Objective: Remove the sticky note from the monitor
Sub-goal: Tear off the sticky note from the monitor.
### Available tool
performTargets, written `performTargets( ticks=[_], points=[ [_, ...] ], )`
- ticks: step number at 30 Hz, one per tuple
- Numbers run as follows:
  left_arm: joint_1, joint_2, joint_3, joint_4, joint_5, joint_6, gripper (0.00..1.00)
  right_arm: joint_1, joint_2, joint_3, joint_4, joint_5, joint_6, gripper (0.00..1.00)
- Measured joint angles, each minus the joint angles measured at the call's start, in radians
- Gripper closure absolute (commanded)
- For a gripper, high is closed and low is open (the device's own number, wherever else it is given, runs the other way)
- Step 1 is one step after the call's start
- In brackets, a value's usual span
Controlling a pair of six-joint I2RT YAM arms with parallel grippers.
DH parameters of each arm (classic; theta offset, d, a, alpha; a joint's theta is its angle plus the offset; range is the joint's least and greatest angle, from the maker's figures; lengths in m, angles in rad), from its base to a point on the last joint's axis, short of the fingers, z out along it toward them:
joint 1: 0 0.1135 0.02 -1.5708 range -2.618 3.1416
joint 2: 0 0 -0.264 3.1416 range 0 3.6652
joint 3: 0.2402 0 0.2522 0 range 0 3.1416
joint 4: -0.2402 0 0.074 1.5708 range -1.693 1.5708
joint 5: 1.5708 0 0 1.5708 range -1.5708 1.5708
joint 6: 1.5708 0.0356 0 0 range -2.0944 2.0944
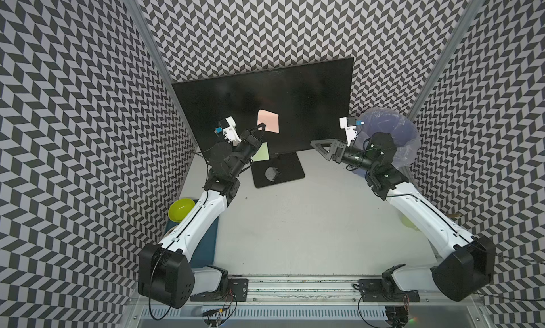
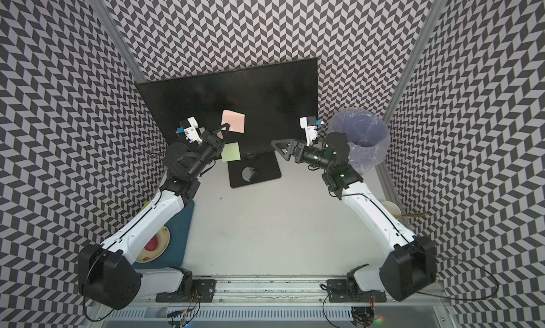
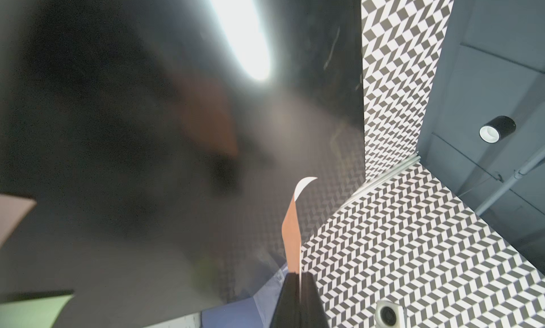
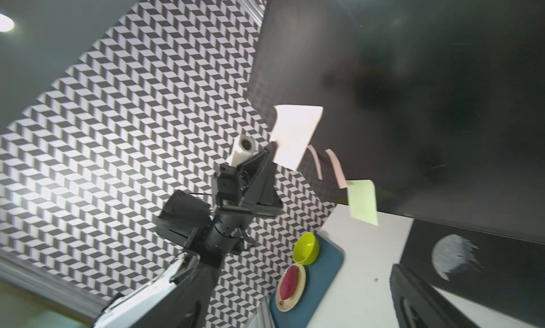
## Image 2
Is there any aluminium corner post left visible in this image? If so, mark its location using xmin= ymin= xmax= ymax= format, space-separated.
xmin=88 ymin=0 xmax=147 ymax=83

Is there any black computer monitor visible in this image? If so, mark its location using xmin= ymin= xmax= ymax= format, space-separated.
xmin=136 ymin=58 xmax=318 ymax=188

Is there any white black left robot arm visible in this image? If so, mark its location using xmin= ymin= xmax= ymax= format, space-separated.
xmin=77 ymin=124 xmax=230 ymax=310

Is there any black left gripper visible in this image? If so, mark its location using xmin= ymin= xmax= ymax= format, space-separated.
xmin=186 ymin=123 xmax=229 ymax=179

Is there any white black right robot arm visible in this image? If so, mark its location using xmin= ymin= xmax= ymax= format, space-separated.
xmin=271 ymin=132 xmax=437 ymax=301

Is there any cream plate with red centre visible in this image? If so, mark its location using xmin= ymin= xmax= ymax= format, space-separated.
xmin=136 ymin=226 xmax=171 ymax=264

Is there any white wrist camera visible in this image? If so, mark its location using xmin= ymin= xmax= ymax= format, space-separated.
xmin=176 ymin=116 xmax=202 ymax=144
xmin=299 ymin=116 xmax=324 ymax=146

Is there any large pink sticky note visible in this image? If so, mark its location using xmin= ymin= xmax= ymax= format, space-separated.
xmin=221 ymin=109 xmax=246 ymax=133

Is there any green sticky note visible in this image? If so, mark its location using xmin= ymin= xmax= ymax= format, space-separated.
xmin=221 ymin=143 xmax=241 ymax=162

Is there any aluminium corner post right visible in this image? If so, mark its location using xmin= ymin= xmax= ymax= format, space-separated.
xmin=383 ymin=0 xmax=448 ymax=124

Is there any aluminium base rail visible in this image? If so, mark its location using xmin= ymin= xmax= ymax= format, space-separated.
xmin=84 ymin=276 xmax=459 ymax=327

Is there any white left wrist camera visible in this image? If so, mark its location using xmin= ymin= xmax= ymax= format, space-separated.
xmin=176 ymin=116 xmax=202 ymax=144

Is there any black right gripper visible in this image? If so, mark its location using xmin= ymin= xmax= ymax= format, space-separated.
xmin=271 ymin=139 xmax=334 ymax=171

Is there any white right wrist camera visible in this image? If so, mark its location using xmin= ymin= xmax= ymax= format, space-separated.
xmin=299 ymin=116 xmax=324 ymax=146

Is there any aluminium corner post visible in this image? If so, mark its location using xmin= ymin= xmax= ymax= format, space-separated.
xmin=88 ymin=0 xmax=147 ymax=83
xmin=383 ymin=0 xmax=448 ymax=124

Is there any blue bin with plastic liner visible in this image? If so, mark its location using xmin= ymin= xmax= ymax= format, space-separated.
xmin=328 ymin=107 xmax=391 ymax=176

